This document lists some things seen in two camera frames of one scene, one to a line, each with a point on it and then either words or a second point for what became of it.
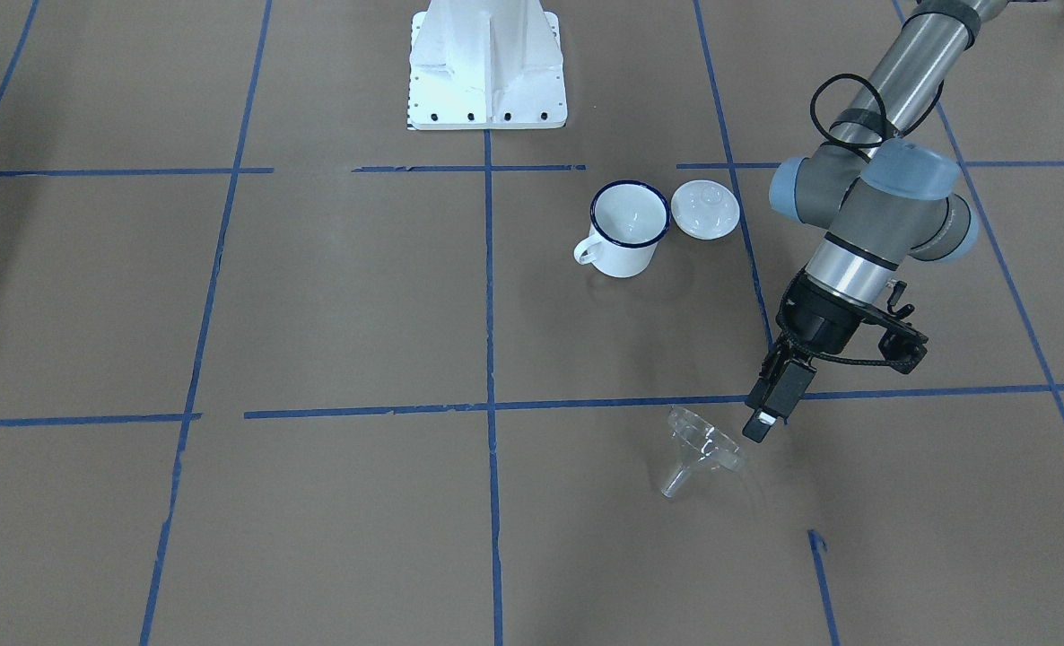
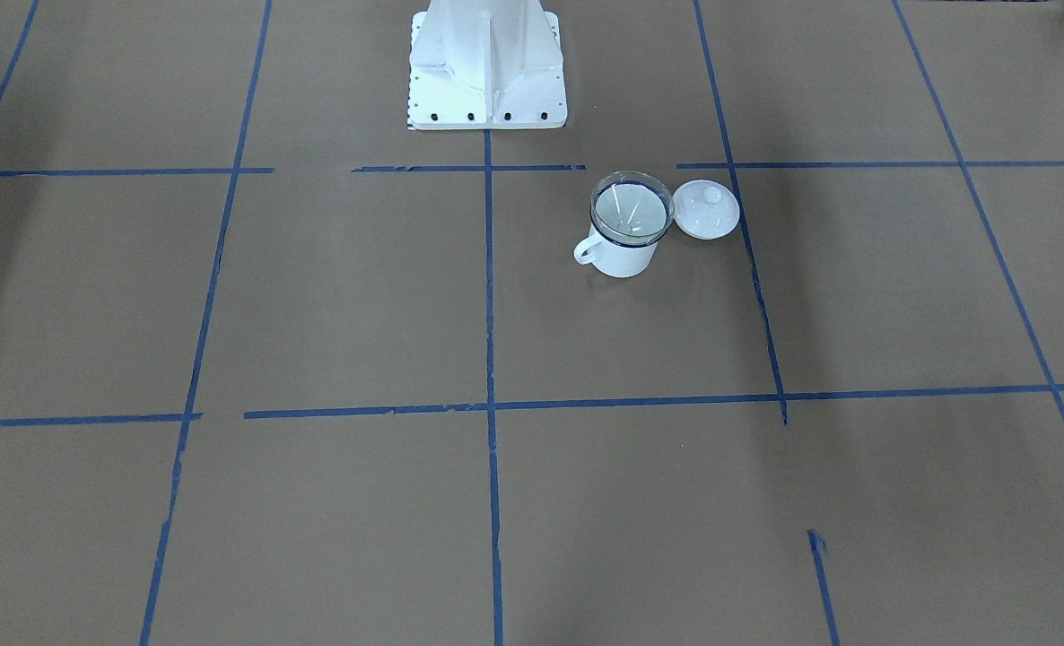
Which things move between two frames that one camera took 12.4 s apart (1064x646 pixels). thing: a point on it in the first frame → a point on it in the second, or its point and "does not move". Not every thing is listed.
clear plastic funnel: [699, 443] → [631, 207]
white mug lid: [705, 209] does not move
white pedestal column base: [486, 65] does not move
